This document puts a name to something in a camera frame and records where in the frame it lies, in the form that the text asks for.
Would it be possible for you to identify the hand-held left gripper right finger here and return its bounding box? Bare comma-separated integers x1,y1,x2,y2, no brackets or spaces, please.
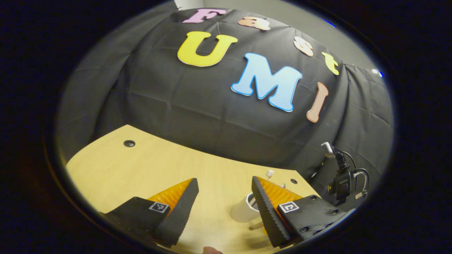
251,176,355,248

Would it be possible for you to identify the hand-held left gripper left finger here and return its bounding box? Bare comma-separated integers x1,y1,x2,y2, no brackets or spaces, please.
99,177,200,247

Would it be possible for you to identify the black backdrop cloth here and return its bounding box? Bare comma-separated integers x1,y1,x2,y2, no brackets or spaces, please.
56,7,394,198

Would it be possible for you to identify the light wooden desktop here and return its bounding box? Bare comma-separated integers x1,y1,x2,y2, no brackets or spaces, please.
65,124,322,254

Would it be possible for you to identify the white cup with wooden handle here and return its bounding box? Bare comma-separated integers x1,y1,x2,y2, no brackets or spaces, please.
230,192,263,231

